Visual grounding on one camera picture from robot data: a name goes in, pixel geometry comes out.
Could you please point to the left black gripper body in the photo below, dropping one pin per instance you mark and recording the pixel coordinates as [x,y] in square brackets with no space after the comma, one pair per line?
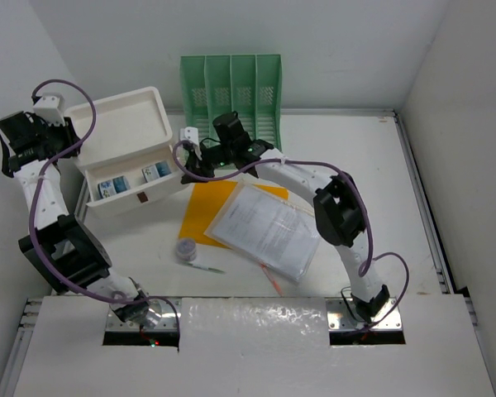
[59,136]

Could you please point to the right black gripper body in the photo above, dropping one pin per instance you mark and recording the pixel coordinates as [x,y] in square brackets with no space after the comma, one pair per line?
[211,157]

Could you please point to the white plastic drawer unit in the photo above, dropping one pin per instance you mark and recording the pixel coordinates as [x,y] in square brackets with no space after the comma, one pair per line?
[131,131]

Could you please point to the dark-lidded ink jar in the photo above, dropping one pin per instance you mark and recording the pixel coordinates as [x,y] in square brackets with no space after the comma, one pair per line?
[186,249]

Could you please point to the green-tipped white pen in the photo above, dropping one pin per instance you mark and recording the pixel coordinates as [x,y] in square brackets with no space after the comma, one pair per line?
[204,268]

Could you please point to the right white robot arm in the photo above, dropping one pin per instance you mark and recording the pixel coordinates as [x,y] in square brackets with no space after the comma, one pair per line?
[340,215]

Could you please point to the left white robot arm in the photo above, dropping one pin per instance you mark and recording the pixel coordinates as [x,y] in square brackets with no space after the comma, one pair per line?
[65,250]

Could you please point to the orange paper folder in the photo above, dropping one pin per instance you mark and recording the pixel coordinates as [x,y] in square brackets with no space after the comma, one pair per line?
[203,206]

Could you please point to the green four-slot file organizer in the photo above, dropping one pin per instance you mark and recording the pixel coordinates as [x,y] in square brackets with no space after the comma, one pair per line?
[248,84]

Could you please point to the clear mesh document pouch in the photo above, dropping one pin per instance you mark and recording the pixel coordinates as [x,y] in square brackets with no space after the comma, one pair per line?
[268,229]

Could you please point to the orange-tipped clear pen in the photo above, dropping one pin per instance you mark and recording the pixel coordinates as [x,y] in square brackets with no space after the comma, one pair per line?
[271,279]

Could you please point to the white front shelf board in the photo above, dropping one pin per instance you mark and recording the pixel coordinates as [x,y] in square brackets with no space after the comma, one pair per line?
[255,347]

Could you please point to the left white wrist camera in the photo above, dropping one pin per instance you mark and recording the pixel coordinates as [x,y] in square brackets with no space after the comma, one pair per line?
[50,107]

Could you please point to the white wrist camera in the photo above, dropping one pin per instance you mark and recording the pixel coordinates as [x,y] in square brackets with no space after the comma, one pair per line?
[50,107]
[190,134]

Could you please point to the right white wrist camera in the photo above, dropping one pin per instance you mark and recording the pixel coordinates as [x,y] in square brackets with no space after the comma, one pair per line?
[190,134]

